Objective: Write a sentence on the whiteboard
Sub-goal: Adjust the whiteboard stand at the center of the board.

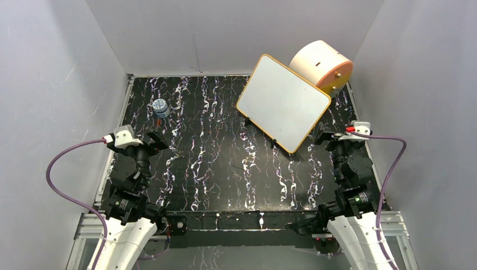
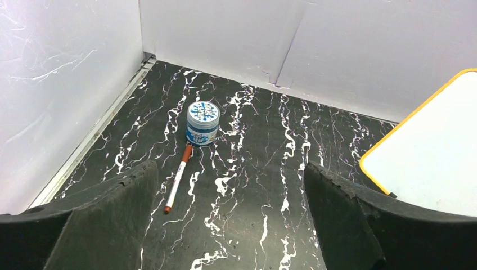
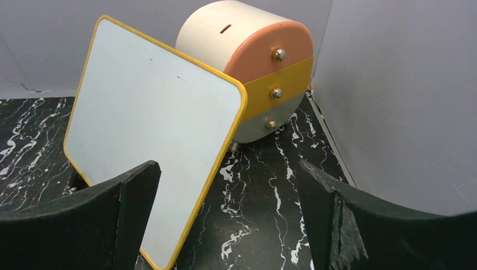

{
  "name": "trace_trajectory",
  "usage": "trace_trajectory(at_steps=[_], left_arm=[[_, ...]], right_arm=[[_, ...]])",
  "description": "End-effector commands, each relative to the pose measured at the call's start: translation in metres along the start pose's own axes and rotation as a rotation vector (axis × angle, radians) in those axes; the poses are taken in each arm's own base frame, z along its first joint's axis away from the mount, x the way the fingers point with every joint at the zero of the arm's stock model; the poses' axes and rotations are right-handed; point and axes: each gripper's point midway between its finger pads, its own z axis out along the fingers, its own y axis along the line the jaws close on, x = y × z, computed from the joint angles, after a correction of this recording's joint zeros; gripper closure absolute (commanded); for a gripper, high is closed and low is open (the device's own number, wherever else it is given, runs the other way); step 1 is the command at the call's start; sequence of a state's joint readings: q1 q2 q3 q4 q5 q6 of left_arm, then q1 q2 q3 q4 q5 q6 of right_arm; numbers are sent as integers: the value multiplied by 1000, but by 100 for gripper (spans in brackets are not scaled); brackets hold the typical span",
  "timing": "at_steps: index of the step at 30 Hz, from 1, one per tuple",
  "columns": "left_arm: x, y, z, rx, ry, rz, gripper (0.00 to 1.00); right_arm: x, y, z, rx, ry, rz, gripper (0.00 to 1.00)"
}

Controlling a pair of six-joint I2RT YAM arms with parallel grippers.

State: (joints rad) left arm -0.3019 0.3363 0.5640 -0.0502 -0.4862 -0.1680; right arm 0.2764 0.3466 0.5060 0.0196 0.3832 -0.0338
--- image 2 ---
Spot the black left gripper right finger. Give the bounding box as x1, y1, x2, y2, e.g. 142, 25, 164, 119
303, 161, 476, 269

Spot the blue white round jar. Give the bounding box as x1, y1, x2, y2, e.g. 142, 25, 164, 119
186, 101, 220, 146

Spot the yellow framed whiteboard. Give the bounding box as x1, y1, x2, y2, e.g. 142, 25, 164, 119
359, 68, 476, 217

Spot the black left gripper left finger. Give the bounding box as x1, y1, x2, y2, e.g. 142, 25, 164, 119
1, 160, 159, 269

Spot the white orange whiteboard marker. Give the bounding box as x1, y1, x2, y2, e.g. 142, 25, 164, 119
164, 143, 193, 214

